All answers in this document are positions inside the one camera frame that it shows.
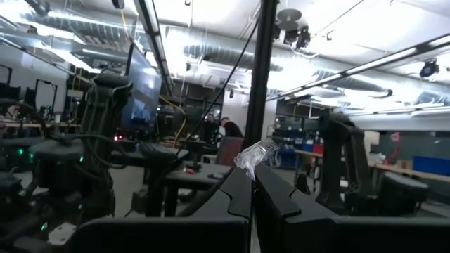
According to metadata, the long ceiling light strip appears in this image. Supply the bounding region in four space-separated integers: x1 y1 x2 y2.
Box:
266 32 450 103
134 0 176 96

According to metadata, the large dark display screen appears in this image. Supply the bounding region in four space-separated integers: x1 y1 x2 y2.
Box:
120 44 164 132

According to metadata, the red hanging object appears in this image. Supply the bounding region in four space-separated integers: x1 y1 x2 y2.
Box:
385 131 403 164

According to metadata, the dark storage shelf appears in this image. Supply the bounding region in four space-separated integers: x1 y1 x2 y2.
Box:
274 117 321 167

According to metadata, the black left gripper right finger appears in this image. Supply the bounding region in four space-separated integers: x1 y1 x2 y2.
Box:
253 163 450 253

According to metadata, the blue storage bin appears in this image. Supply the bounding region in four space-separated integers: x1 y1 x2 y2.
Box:
411 155 450 178

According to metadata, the black ceiling camera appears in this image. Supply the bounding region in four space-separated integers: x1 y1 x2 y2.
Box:
273 8 313 51
419 59 441 79

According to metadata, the person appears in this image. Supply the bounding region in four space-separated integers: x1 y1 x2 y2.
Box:
218 117 245 139
202 112 220 143

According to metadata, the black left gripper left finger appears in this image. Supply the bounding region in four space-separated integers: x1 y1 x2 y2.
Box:
66 167 253 253

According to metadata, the silver ventilation duct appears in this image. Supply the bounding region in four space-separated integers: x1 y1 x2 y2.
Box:
181 43 283 73

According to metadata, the brown office chair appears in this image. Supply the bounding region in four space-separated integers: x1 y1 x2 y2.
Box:
214 136 245 167

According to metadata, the thin black hanging cable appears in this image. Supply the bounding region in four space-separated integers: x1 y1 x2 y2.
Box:
175 17 262 157

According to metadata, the green white toothbrush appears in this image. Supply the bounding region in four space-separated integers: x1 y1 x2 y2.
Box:
233 139 281 181

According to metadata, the black desk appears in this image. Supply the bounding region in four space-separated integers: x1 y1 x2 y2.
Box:
162 162 233 219

